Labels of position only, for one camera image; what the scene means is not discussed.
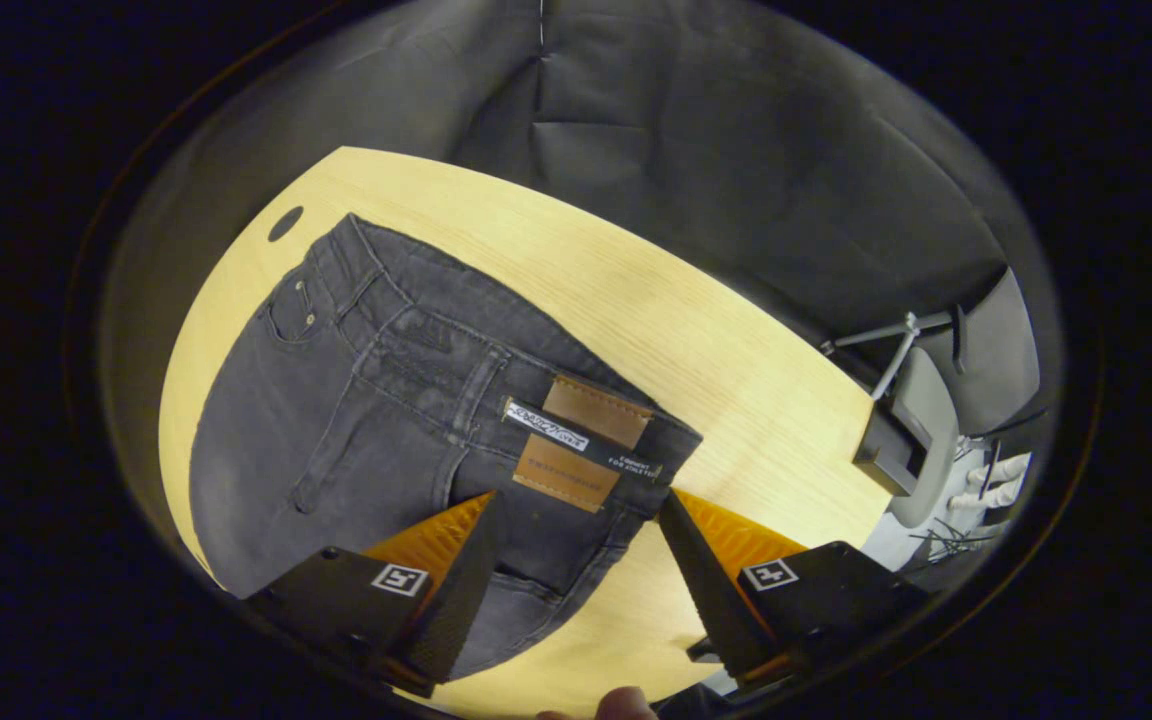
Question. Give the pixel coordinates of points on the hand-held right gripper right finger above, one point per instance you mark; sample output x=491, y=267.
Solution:
x=706, y=600

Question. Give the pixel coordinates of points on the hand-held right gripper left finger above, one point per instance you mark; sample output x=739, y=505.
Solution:
x=461, y=590

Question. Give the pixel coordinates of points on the black jeans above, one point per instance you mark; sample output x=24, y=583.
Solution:
x=356, y=420

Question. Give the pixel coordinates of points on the grey chair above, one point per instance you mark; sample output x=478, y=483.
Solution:
x=921, y=430

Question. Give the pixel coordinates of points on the metal stand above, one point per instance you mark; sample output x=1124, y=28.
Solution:
x=901, y=345

